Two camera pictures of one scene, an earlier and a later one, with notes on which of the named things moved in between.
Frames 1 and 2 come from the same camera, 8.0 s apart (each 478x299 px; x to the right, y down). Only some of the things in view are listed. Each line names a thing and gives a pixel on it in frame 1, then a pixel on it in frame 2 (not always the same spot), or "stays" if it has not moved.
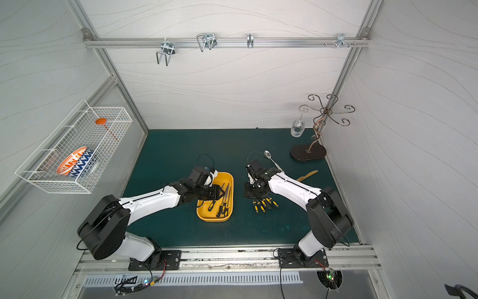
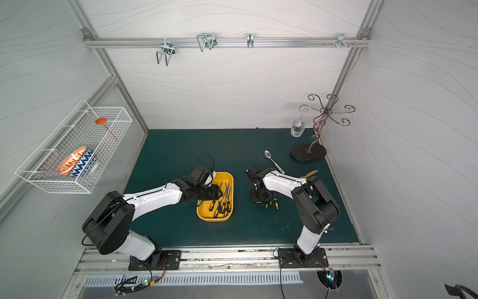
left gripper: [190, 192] stays
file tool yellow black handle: [256, 206] → [218, 205]
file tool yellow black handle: [227, 208] stays
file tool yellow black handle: [221, 206] stays
